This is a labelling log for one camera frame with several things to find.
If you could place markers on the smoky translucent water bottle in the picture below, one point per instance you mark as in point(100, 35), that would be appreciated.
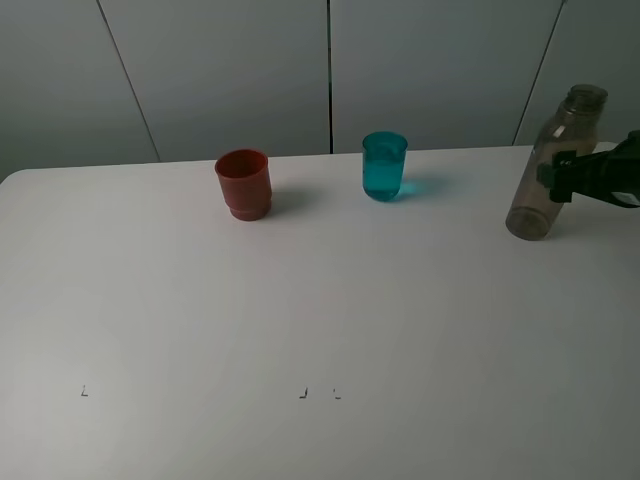
point(572, 128)

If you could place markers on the teal translucent plastic cup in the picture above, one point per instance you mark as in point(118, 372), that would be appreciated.
point(384, 156)

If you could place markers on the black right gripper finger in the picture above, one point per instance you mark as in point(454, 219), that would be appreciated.
point(569, 174)

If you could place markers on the red plastic cup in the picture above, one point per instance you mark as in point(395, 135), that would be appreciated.
point(245, 183)

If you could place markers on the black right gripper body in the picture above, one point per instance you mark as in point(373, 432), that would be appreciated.
point(621, 172)

